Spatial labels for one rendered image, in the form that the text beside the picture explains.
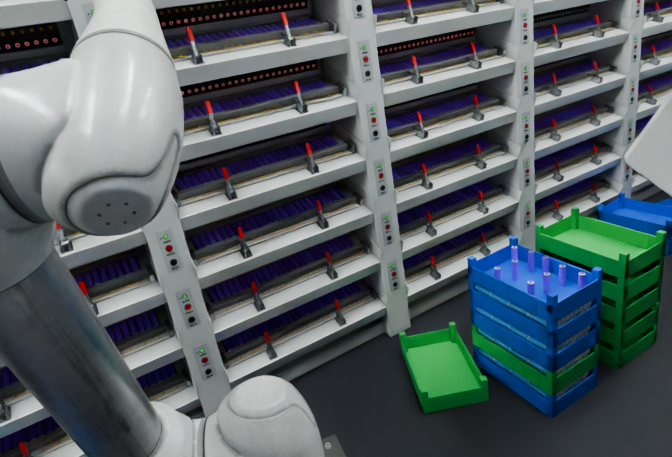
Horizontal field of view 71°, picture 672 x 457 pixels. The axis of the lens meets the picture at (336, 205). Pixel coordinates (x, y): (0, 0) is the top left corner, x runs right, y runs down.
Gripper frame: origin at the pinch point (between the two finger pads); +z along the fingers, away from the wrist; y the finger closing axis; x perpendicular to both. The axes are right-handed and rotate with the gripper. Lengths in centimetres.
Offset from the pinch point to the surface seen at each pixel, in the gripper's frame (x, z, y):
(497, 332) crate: -113, -35, -76
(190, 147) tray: -35.1, 9.6, -24.4
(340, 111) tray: -75, -8, -8
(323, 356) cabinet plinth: -98, 24, -85
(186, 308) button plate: -44, 25, -66
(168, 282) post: -38, 24, -59
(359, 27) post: -73, -19, 14
